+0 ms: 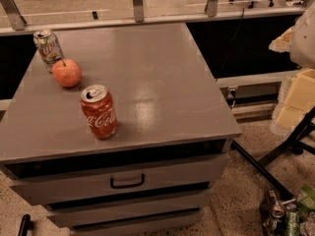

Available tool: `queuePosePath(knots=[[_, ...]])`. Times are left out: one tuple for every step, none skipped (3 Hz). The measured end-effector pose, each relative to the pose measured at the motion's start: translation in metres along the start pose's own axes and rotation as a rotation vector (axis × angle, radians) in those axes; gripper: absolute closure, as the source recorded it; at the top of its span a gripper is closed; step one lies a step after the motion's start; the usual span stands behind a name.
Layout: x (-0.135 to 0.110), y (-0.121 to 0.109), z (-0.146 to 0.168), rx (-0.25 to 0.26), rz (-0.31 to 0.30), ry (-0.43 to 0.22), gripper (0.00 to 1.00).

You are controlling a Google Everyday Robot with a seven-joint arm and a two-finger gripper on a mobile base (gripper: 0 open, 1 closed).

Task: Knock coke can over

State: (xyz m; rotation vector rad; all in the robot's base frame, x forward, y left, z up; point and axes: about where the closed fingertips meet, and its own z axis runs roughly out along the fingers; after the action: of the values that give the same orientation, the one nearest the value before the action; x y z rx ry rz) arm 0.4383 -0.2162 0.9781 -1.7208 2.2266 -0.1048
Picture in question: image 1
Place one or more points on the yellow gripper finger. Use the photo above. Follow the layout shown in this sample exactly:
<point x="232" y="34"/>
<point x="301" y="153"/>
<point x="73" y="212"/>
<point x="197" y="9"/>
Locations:
<point x="296" y="98"/>
<point x="282" y="43"/>

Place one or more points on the red Coca-Cola can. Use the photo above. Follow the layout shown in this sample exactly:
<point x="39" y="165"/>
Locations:
<point x="98" y="106"/>

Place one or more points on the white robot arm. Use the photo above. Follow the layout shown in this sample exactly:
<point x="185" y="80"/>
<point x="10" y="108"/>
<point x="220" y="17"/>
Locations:
<point x="302" y="43"/>

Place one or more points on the white 7up can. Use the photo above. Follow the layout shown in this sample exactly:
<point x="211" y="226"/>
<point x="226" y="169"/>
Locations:
<point x="48" y="47"/>

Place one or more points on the pile of crushed cans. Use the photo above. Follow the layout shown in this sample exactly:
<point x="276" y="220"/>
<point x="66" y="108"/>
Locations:
<point x="294" y="217"/>

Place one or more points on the grey drawer cabinet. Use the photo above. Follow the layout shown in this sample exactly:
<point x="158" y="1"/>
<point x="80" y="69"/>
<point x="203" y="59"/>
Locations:
<point x="174" y="126"/>

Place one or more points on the red apple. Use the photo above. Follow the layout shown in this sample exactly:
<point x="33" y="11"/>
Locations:
<point x="67" y="73"/>

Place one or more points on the black object on floor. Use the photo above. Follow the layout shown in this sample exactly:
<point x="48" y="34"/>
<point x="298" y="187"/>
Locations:
<point x="25" y="226"/>

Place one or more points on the black drawer handle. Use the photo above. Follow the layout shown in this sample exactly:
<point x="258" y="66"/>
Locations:
<point x="119" y="184"/>

